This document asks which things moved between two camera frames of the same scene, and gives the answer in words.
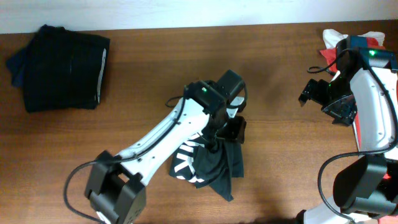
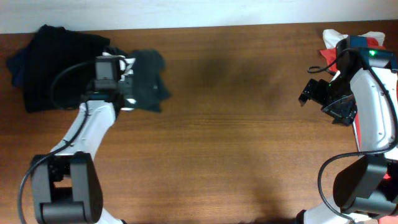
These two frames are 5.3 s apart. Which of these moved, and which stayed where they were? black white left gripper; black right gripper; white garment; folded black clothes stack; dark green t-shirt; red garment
Moved: dark green t-shirt; black white left gripper
Stayed: white garment; red garment; black right gripper; folded black clothes stack
